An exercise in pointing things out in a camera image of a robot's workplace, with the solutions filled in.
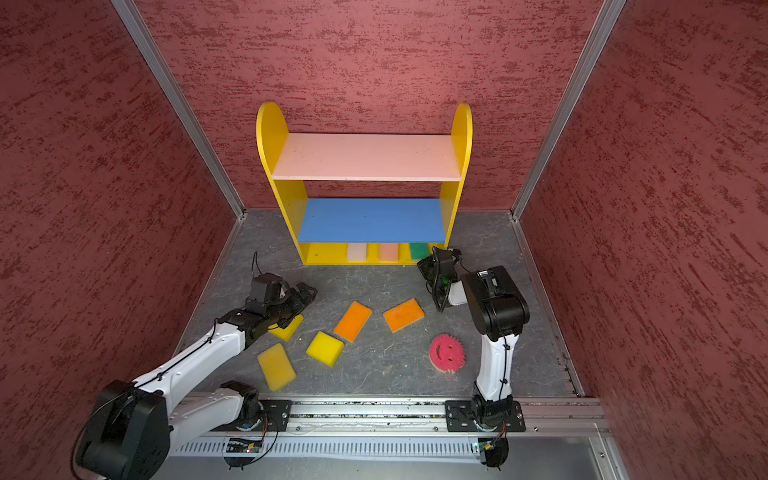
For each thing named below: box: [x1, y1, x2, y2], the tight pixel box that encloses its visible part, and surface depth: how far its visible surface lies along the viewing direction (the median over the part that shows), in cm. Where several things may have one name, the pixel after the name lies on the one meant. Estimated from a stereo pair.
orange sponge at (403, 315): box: [383, 298, 425, 333], surface depth 93 cm
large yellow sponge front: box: [257, 343, 296, 392], surface depth 83 cm
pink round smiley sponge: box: [429, 334, 466, 373], surface depth 84 cm
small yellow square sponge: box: [306, 331, 345, 367], surface depth 86 cm
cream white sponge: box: [348, 242, 368, 261], surface depth 107 cm
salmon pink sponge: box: [380, 243, 399, 262], surface depth 108 cm
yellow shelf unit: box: [256, 102, 473, 266], surface depth 83 cm
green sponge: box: [410, 243, 430, 261], surface depth 109 cm
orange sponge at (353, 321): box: [334, 301, 373, 343], surface depth 92 cm
